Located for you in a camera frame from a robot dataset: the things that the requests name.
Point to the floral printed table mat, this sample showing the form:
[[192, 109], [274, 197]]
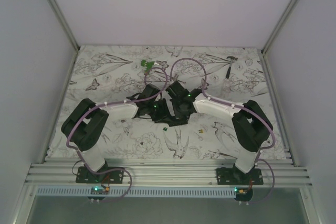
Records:
[[111, 73]]

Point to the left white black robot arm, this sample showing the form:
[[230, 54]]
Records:
[[85, 124]]

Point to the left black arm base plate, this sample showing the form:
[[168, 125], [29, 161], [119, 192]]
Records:
[[84, 176]]

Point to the green circuit board connector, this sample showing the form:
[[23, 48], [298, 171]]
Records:
[[148, 65]]

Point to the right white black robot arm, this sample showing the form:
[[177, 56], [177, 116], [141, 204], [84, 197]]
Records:
[[252, 127]]

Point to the slotted grey cable duct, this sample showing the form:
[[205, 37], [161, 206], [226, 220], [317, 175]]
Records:
[[175, 192]]

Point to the black fuse box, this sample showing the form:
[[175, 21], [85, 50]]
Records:
[[177, 122]]

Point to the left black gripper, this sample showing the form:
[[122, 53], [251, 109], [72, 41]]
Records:
[[164, 114]]

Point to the right controller board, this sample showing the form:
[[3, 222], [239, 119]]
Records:
[[243, 194]]

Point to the small black hammer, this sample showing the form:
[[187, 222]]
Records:
[[232, 59]]

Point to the left controller board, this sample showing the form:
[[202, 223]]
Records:
[[98, 193]]

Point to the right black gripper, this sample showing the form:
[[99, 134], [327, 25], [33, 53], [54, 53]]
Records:
[[179, 116]]

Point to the controller board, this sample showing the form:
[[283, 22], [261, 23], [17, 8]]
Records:
[[243, 194], [98, 193]]

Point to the silver clip with blue knob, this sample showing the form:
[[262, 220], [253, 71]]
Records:
[[175, 78]]

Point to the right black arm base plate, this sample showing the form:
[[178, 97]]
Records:
[[233, 176]]

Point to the aluminium mounting rail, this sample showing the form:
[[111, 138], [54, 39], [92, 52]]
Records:
[[175, 172]]

